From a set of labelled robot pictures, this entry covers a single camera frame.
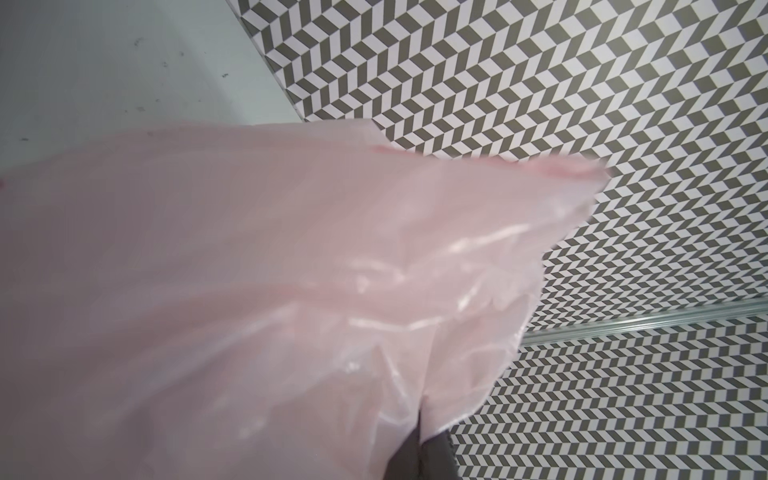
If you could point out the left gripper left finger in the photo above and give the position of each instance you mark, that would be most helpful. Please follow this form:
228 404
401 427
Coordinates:
405 462

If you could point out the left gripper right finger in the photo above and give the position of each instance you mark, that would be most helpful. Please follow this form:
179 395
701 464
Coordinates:
438 459

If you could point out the pink plastic bag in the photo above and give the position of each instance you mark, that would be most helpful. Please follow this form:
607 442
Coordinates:
265 302

